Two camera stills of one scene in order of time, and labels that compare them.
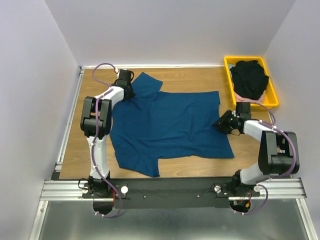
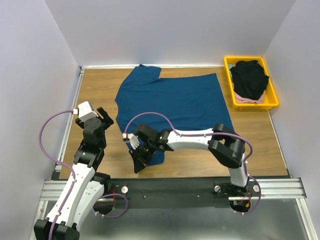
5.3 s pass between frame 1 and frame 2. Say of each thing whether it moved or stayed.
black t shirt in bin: stayed
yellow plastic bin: stayed
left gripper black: moved
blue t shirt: moved
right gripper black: moved
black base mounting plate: stayed
